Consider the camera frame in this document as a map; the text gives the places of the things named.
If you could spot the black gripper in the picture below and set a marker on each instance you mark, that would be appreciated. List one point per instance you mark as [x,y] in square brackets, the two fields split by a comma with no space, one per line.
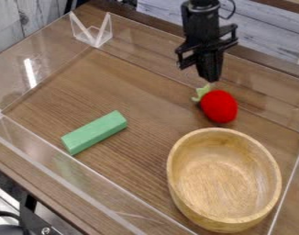
[203,53]

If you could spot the red toy strawberry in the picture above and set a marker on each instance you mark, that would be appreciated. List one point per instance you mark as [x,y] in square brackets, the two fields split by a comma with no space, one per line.
[216,103]

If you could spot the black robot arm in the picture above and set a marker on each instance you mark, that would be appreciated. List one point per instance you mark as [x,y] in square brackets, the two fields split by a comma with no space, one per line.
[200,20]

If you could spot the wooden bowl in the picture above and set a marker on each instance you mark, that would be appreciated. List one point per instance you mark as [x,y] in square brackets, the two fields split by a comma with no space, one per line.
[223,178]

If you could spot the green rectangular block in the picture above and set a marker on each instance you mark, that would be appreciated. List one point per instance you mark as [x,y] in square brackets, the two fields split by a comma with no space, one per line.
[94,132]

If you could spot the clear acrylic corner bracket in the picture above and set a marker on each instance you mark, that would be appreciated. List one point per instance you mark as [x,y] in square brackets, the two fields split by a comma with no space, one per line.
[92,35]

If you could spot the clear acrylic tray wall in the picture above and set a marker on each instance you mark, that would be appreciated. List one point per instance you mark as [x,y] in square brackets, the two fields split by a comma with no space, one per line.
[98,206]

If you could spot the black metal table frame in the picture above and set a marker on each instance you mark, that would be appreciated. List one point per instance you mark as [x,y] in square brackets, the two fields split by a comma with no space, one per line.
[40,220]

